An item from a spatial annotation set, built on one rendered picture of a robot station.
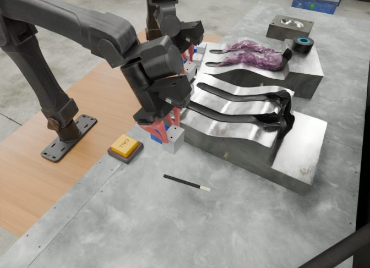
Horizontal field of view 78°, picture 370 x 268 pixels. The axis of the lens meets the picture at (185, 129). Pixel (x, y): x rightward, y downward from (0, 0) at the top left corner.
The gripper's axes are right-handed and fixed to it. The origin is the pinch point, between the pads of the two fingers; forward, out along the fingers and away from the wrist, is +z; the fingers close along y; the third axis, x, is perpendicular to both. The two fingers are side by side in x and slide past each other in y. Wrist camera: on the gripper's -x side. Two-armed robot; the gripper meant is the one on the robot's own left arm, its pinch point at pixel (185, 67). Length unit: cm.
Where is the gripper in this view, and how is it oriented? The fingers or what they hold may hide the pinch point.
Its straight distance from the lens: 81.6
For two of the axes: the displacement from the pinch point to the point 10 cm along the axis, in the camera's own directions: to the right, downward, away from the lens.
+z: 3.6, 6.7, 6.5
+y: 5.2, -7.2, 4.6
